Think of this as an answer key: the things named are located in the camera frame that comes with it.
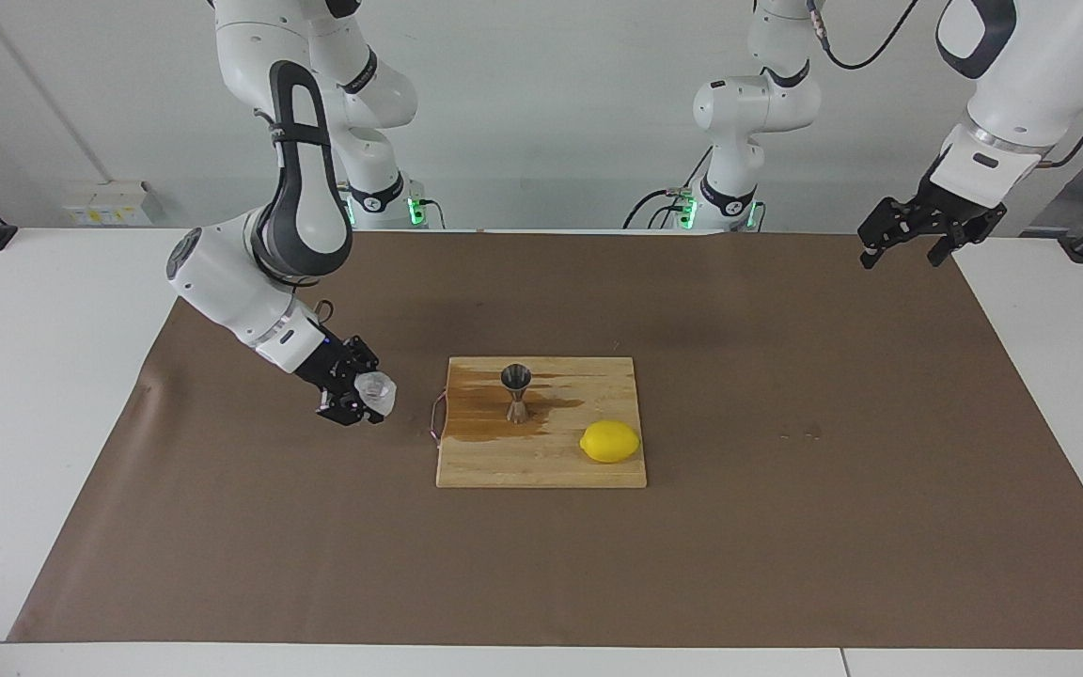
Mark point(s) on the wooden cutting board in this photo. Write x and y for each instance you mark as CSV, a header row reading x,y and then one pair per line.
x,y
541,465

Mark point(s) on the yellow lemon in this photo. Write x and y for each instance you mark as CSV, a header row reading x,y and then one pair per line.
x,y
610,442

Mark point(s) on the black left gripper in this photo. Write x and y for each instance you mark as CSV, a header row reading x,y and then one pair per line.
x,y
948,212

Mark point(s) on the steel jigger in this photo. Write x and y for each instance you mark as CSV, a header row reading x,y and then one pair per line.
x,y
515,378

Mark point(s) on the white box with yellow labels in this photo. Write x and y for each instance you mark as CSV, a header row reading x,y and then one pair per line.
x,y
109,205

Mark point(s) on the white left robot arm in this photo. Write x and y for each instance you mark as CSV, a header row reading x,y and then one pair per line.
x,y
1030,66

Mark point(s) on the brown table mat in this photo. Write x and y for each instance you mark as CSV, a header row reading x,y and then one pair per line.
x,y
316,545

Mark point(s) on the small clear plastic cup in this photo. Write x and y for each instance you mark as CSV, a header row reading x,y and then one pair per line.
x,y
380,393

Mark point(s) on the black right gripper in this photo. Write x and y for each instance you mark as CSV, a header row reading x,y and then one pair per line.
x,y
327,367

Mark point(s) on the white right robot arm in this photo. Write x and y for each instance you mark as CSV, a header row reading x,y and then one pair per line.
x,y
222,273

